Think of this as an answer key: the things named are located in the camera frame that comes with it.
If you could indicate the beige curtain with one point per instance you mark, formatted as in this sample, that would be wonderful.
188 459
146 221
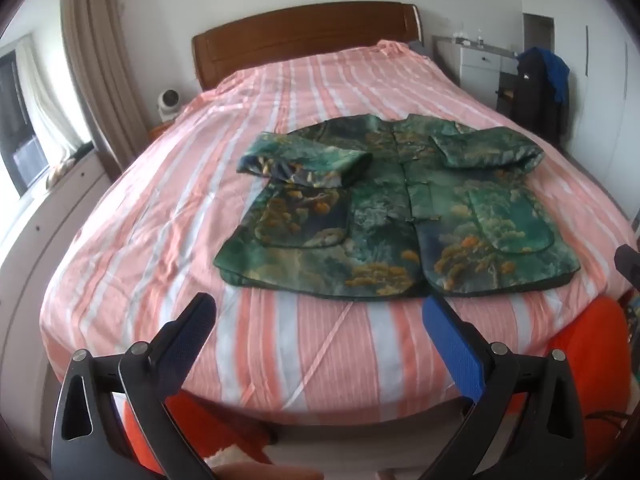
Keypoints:
95 60

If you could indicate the wooden headboard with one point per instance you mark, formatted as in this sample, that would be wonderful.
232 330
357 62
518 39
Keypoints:
300 35

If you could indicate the window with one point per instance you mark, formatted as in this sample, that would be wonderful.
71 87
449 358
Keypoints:
20 125

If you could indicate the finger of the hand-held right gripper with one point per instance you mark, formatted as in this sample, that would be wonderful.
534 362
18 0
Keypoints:
629 265

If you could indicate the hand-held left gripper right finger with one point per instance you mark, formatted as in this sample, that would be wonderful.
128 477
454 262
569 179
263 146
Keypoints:
452 350

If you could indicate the green printed jacket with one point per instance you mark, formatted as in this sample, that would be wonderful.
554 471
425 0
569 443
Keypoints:
380 220

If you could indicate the white wardrobe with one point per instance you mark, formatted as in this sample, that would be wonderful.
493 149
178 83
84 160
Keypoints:
605 85

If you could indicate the white dresser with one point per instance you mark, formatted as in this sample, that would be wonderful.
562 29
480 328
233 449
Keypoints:
480 65

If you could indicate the pink striped bed cover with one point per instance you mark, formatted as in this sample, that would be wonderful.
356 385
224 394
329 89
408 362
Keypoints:
310 90

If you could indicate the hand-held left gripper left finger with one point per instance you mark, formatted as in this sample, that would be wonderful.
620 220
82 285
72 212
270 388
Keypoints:
187 345

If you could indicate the orange garment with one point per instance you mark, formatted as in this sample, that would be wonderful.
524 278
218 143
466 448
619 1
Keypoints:
595 360

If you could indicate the blue cloth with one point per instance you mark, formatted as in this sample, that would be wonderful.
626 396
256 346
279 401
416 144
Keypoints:
555 72

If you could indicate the white round fan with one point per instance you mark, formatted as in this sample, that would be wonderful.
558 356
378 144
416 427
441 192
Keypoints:
169 102

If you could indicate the sheer white curtain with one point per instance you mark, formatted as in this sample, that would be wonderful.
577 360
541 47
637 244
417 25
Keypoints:
55 95

